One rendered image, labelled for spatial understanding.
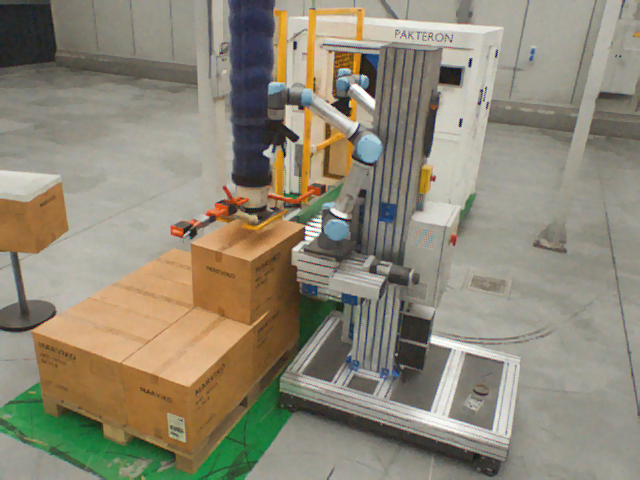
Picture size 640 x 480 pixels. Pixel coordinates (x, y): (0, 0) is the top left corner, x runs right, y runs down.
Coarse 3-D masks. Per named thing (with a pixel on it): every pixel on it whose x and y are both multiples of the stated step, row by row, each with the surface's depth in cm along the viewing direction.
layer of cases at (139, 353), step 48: (144, 288) 347; (48, 336) 297; (96, 336) 299; (144, 336) 301; (192, 336) 303; (240, 336) 306; (288, 336) 366; (48, 384) 313; (96, 384) 295; (144, 384) 279; (192, 384) 269; (240, 384) 317; (144, 432) 293; (192, 432) 279
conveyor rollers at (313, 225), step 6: (336, 198) 518; (312, 216) 472; (318, 216) 471; (306, 222) 457; (312, 222) 462; (318, 222) 461; (306, 228) 447; (312, 228) 446; (318, 228) 451; (306, 234) 438; (312, 234) 436; (306, 240) 429
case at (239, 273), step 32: (288, 224) 347; (192, 256) 318; (224, 256) 307; (256, 256) 304; (288, 256) 337; (192, 288) 327; (224, 288) 315; (256, 288) 312; (288, 288) 347; (256, 320) 321
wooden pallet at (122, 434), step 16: (288, 352) 373; (272, 368) 367; (256, 384) 336; (48, 400) 318; (64, 400) 312; (240, 400) 321; (256, 400) 341; (96, 416) 305; (224, 416) 307; (240, 416) 326; (112, 432) 304; (128, 432) 299; (224, 432) 313; (176, 448) 286; (208, 448) 298; (176, 464) 291; (192, 464) 286
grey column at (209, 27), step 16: (208, 0) 403; (208, 16) 407; (208, 32) 412; (208, 48) 419; (208, 64) 424; (208, 80) 429; (208, 96) 434; (208, 112) 439; (208, 128) 445; (224, 128) 452; (208, 144) 450; (224, 144) 457; (208, 160) 456; (224, 160) 462; (208, 176) 462; (224, 176) 468; (208, 192) 468; (224, 192) 472; (208, 208) 474; (224, 224) 484
